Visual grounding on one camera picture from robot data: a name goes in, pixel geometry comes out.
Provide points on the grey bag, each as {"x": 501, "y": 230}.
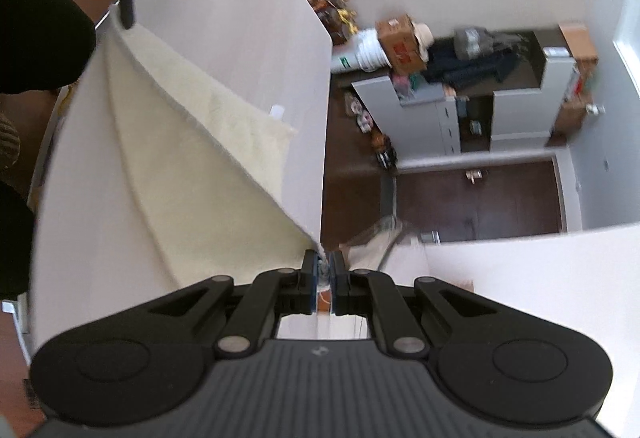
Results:
{"x": 472, "y": 43}

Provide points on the white sack green print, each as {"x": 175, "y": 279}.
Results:
{"x": 342, "y": 62}

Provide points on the cardboard box red print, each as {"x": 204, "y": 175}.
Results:
{"x": 400, "y": 45}

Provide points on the pile of dark clothes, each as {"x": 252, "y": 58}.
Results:
{"x": 465, "y": 70}

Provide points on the grey shelf unit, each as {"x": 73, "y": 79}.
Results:
{"x": 450, "y": 128}

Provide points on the light sandals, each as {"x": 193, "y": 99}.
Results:
{"x": 361, "y": 115}

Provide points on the silver door knob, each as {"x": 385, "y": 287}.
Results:
{"x": 595, "y": 108}

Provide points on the dark shoes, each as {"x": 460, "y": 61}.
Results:
{"x": 386, "y": 152}

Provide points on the white plastic bucket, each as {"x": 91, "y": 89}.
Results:
{"x": 370, "y": 50}

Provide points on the person's dark clothing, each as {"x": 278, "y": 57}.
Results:
{"x": 40, "y": 18}

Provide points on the cream towel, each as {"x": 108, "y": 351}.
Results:
{"x": 210, "y": 178}

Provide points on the beige hat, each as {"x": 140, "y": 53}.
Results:
{"x": 423, "y": 37}

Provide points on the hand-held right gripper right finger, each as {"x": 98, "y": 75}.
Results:
{"x": 339, "y": 285}

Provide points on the dark brown door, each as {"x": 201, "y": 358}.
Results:
{"x": 500, "y": 203}

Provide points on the plain cardboard box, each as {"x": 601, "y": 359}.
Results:
{"x": 577, "y": 38}

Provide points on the cluster of dark bottles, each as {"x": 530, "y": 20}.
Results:
{"x": 327, "y": 10}

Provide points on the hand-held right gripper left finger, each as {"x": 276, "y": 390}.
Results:
{"x": 310, "y": 283}

